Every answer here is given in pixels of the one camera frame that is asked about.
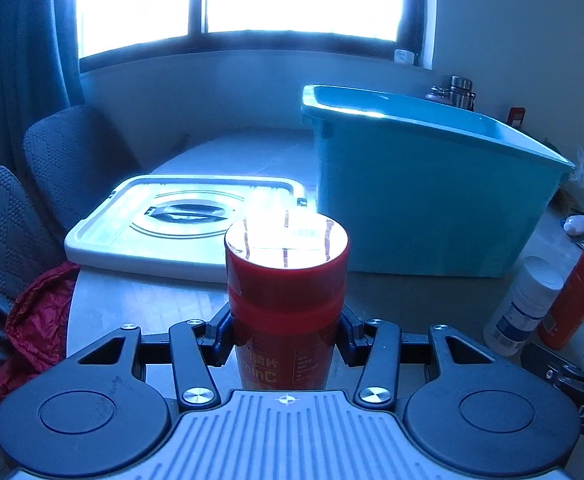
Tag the white charger cube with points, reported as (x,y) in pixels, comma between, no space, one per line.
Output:
(405,57)

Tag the teal plastic storage bin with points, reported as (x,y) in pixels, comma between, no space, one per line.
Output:
(424,188)

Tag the steel thermos flask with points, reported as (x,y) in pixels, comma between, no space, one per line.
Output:
(461,92)

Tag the white bin lid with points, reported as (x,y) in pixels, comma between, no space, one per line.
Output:
(173,225)

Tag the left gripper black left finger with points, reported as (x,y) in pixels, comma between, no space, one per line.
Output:
(111,404)

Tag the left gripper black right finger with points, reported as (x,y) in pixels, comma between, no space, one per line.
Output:
(459,403)

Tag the slim red tube bottle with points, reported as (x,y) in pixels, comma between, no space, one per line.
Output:
(566,314)

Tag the red vitamin C bottle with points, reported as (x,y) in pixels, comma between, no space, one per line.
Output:
(286,274)

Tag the dark red topped box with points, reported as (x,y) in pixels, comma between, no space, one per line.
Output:
(516,115)

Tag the blue curtain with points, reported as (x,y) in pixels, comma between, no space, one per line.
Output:
(39,67)

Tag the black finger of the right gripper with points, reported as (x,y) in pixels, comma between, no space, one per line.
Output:
(561,374)

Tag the white lotion bottle lying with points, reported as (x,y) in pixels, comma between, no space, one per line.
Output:
(574,225)

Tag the dark fabric chair far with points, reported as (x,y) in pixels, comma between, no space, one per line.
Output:
(77,158)

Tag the red cloth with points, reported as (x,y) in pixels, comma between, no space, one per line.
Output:
(37,327)

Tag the white pill bottle blue label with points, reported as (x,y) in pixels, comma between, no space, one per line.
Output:
(527,301)

